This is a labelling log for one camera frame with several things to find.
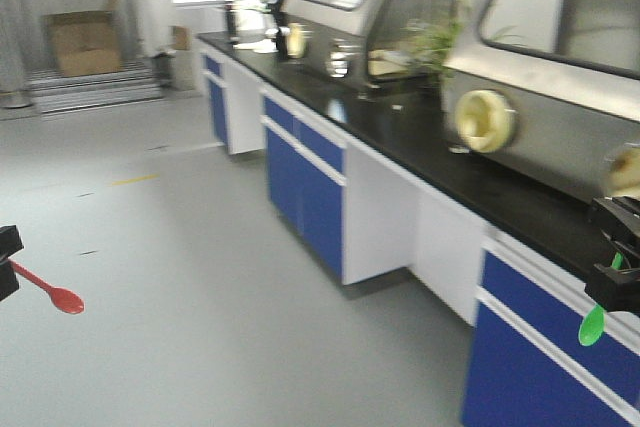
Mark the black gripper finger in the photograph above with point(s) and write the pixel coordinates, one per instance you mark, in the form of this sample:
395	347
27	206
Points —
10	241
618	220
614	290
9	283

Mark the green plastic spoon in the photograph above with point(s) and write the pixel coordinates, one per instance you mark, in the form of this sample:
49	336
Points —
592	327

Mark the red plastic spoon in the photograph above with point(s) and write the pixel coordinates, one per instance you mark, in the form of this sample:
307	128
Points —
63	299

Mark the blue white lab cabinet bench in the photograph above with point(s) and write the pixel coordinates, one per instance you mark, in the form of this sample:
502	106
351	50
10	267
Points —
370	186

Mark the steel glove box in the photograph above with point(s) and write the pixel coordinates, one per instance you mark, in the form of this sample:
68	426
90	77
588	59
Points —
548	88

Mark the metal grating steps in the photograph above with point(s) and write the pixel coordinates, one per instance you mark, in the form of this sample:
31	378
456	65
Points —
52	93

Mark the large cardboard box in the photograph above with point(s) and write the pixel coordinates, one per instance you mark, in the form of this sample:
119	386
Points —
85	42

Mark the green potted plant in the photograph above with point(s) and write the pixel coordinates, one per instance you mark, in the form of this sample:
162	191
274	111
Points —
429	46

